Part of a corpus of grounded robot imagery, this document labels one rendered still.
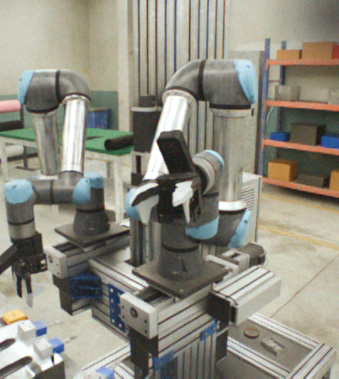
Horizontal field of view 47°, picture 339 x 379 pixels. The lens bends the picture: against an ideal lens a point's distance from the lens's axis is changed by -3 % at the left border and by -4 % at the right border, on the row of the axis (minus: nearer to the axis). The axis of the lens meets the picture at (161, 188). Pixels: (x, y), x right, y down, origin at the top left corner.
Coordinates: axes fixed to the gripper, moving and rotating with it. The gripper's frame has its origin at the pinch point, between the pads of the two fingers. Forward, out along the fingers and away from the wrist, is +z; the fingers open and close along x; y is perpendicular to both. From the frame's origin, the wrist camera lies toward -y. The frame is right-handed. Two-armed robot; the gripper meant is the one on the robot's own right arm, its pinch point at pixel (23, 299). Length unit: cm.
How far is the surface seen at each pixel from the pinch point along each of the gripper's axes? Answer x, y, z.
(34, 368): -15.4, -5.6, 11.9
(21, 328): -0.6, -2.0, 8.8
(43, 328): -2.4, 4.2, 10.7
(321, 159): 148, 512, 53
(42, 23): 666, 359, -166
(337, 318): -13, 215, 101
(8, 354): -4.9, -8.5, 12.2
